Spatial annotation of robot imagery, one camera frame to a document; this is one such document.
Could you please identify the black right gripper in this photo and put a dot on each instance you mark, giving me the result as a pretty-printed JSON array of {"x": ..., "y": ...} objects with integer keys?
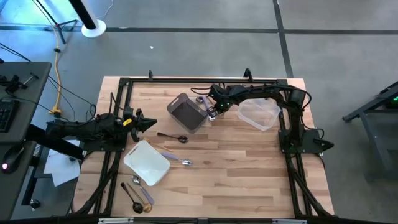
[{"x": 222, "y": 101}]

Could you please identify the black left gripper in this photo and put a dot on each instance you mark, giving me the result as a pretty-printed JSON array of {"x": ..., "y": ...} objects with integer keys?
[{"x": 135, "y": 134}]

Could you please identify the dark grey plastic bin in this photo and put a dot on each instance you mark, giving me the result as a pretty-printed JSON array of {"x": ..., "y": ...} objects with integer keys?
[{"x": 186, "y": 113}]

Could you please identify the white plastic bin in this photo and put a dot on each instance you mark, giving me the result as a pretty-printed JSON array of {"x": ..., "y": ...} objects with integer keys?
[{"x": 146, "y": 163}]

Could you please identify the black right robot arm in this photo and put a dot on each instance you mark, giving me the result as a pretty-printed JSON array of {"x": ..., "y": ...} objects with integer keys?
[{"x": 264, "y": 91}]

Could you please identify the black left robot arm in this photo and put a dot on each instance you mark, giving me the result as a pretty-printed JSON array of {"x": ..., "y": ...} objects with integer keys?
[{"x": 77, "y": 127}]

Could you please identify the yellow tape tag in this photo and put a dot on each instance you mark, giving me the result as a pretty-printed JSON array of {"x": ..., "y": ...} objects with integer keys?
[{"x": 127, "y": 122}]

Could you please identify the black spoon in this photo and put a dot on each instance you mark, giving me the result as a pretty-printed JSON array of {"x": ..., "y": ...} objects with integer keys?
[
  {"x": 137, "y": 208},
  {"x": 183, "y": 138}
]

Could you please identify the clear plastic bin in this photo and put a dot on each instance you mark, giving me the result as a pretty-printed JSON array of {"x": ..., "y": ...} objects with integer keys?
[{"x": 259, "y": 113}]

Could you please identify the black table clamp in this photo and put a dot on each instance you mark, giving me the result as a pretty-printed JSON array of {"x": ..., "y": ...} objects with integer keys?
[
  {"x": 247, "y": 74},
  {"x": 150, "y": 74},
  {"x": 325, "y": 144}
]

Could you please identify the black desk support beam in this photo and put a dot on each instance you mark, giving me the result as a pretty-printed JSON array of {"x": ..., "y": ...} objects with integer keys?
[{"x": 53, "y": 143}]

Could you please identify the white paper sheets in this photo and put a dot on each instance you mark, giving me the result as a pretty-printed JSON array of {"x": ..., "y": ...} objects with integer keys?
[{"x": 62, "y": 169}]

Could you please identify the silver aluminium bar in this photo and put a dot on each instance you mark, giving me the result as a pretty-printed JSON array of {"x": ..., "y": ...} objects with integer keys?
[
  {"x": 115, "y": 221},
  {"x": 289, "y": 221}
]

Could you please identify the black pole with white base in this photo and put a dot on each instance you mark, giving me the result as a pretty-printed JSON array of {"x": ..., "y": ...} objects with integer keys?
[{"x": 93, "y": 31}]

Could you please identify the dark grey desk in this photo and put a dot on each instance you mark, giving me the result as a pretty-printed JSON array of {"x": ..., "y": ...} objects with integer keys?
[
  {"x": 12, "y": 193},
  {"x": 31, "y": 93}
]

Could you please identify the black tripod stand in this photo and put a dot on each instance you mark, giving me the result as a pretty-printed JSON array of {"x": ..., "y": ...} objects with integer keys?
[{"x": 59, "y": 24}]

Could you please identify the black lit computer mouse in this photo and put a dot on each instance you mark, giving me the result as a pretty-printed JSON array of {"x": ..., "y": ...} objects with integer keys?
[{"x": 14, "y": 157}]

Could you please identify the black caster wheel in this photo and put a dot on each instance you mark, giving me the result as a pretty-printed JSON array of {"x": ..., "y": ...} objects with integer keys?
[{"x": 35, "y": 203}]

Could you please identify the black keyboard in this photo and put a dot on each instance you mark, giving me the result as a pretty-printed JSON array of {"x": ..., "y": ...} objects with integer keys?
[{"x": 7, "y": 115}]

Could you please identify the black desk clamp tool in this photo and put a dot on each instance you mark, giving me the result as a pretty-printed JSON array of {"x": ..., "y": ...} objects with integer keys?
[{"x": 12, "y": 84}]

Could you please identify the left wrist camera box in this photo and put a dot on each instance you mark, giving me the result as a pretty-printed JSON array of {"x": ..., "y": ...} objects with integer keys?
[{"x": 133, "y": 124}]

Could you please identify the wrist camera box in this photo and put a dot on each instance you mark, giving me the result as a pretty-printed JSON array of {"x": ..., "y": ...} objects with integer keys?
[
  {"x": 133, "y": 124},
  {"x": 216, "y": 90}
]

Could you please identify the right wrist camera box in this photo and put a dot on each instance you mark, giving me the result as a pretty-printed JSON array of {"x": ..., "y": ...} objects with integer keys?
[{"x": 216, "y": 90}]

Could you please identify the black aluminium table frame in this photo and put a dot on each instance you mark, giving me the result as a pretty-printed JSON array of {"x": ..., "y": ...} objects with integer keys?
[{"x": 202, "y": 80}]

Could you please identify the grey metal cart frame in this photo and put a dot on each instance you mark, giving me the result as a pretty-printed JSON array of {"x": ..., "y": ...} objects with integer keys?
[{"x": 357, "y": 112}]

